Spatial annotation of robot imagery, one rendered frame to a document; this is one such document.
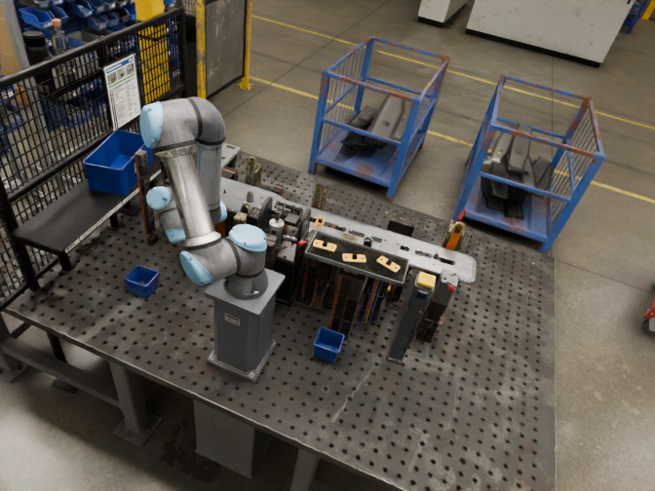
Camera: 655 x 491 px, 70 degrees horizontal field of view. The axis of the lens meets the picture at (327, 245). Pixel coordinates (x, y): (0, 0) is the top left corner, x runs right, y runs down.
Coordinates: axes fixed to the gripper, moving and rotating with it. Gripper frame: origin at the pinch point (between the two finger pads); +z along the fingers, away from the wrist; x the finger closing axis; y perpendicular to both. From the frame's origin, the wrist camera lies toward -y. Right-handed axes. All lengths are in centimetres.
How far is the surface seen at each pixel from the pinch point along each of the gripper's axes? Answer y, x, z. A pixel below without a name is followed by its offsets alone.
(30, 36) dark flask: -63, 40, -26
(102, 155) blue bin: -51, 4, 10
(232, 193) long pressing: 3.4, 3.1, 29.1
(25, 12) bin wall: -176, 67, 88
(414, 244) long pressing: 90, 5, 32
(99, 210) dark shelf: -35.5, -16.3, -6.4
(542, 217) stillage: 194, 41, 243
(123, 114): -54, 24, 23
